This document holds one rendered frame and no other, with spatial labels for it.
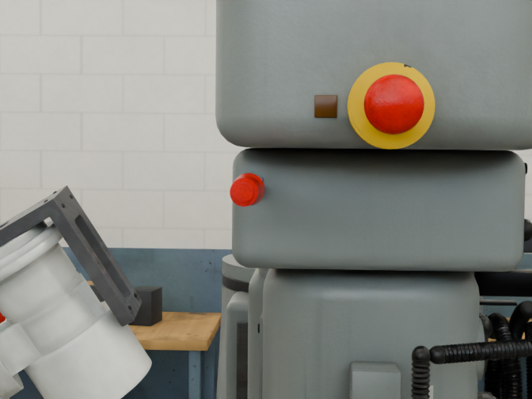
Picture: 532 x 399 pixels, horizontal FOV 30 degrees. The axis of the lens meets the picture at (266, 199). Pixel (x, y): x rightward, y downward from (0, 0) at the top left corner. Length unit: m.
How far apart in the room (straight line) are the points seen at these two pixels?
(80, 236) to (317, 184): 0.28
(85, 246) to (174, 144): 4.60
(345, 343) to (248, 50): 0.28
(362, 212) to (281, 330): 0.14
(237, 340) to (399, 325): 0.50
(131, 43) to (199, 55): 0.36
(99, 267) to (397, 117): 0.22
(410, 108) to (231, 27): 0.16
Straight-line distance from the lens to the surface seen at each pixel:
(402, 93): 0.66
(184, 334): 4.56
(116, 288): 0.59
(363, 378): 0.82
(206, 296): 5.20
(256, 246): 0.81
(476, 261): 0.82
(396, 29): 0.72
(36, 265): 0.59
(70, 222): 0.58
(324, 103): 0.71
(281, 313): 0.87
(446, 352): 0.74
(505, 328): 1.21
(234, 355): 1.33
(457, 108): 0.72
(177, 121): 5.18
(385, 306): 0.85
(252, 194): 0.67
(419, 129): 0.69
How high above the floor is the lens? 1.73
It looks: 3 degrees down
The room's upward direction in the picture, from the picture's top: 1 degrees clockwise
